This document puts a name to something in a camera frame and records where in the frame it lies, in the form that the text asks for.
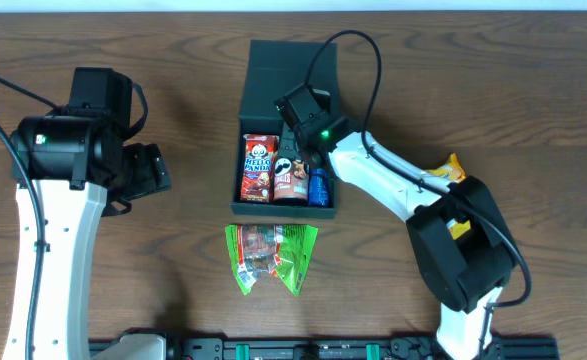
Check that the green candy bag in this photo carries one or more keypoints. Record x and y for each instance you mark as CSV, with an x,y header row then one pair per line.
x,y
283,251

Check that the dark green gift box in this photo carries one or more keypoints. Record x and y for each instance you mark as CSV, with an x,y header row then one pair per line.
x,y
274,69

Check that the black aluminium mounting rail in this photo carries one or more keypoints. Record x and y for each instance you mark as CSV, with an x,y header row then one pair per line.
x,y
153,346

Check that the orange Lemond biscuit packet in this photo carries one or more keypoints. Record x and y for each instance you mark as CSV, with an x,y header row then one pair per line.
x,y
450,170

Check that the red Hello Panda snack box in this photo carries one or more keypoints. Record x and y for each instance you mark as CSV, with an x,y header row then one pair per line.
x,y
260,156

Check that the small red Pringles can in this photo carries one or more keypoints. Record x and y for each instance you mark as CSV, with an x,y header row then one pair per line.
x,y
291,182

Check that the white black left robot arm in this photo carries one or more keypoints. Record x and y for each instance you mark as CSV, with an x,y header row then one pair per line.
x,y
71,172

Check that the yellow snack packet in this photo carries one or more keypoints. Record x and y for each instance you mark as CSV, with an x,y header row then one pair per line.
x,y
457,229

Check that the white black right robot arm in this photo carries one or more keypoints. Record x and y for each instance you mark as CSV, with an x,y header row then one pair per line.
x,y
464,250

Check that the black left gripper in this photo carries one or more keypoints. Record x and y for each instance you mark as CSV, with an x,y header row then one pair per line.
x,y
149,167

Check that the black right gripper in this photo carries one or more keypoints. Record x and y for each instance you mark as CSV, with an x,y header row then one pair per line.
x,y
295,137

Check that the blue cookie roll packet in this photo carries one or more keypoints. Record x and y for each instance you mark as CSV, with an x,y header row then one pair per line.
x,y
318,195

